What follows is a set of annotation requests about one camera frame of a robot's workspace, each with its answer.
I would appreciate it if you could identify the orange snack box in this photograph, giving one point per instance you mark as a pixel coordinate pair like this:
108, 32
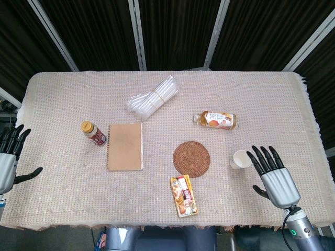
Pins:
184, 195

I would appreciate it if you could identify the brown woven round coaster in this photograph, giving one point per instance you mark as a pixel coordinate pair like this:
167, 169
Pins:
191, 159

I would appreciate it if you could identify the robot torso base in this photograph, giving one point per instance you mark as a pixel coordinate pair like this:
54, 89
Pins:
159, 239

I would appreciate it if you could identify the small bottle yellow cap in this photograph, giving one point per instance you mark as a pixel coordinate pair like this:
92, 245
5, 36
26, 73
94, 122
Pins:
93, 134

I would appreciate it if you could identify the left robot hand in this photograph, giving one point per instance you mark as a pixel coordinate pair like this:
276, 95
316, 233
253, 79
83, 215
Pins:
6, 162

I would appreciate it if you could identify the brown spiral notebook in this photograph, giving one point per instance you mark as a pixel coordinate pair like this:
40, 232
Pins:
125, 147

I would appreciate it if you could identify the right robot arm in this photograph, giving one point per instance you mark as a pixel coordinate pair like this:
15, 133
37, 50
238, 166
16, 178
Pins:
303, 230

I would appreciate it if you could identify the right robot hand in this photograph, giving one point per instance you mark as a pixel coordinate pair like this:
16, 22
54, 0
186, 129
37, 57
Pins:
277, 180

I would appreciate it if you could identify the white paper cup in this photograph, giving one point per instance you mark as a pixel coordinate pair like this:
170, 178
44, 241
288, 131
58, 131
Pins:
240, 160

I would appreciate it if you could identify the bundle of clear straws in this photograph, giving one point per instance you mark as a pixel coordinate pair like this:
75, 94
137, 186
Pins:
154, 97

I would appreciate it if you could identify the beige woven tablecloth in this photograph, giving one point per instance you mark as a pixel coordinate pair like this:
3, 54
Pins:
157, 188

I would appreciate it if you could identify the lying tea bottle orange label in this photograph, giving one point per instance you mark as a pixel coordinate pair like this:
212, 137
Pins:
217, 120

